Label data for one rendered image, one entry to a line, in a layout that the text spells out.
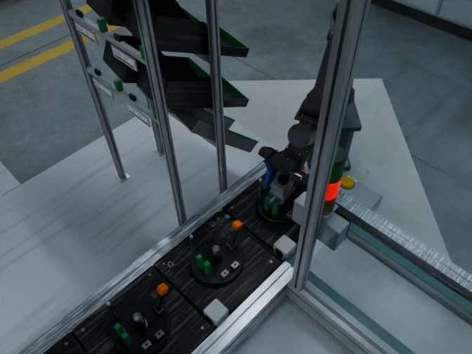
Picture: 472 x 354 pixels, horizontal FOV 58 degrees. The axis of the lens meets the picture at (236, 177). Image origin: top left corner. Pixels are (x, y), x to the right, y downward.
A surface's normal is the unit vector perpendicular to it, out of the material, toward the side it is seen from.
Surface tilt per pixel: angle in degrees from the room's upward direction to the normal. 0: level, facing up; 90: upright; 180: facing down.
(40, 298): 0
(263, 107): 0
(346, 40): 90
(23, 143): 0
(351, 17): 90
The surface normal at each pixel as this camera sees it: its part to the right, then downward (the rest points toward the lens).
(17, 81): -0.02, -0.65
